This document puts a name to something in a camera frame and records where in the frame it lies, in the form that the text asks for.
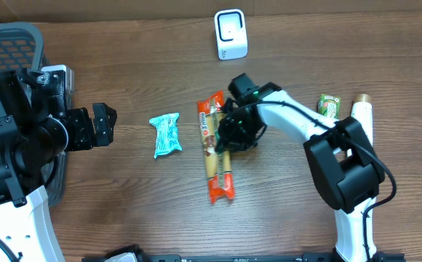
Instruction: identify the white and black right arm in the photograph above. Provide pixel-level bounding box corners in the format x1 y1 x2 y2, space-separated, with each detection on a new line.
216 80 385 261

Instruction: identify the mint green wipes packet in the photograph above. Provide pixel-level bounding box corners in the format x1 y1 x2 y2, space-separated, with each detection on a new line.
149 113 183 159

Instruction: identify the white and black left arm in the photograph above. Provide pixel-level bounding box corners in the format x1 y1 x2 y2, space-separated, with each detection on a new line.
0 68 117 261

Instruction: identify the green snack packet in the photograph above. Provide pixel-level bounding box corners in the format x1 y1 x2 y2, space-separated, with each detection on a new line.
317 94 341 119

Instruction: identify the white barcode scanner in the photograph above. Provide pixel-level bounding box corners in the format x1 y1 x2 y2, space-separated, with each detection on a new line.
214 9 248 60

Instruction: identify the grey plastic shopping basket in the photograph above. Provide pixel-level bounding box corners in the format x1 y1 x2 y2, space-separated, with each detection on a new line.
0 22 74 207

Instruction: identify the white tube with gold cap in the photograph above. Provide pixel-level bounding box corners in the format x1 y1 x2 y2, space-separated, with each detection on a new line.
351 94 373 145

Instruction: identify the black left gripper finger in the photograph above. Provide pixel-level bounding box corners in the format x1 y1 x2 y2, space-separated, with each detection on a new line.
92 103 117 127
94 118 114 147

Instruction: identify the orange spaghetti packet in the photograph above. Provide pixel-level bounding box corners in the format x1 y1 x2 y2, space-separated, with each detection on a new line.
197 90 235 204

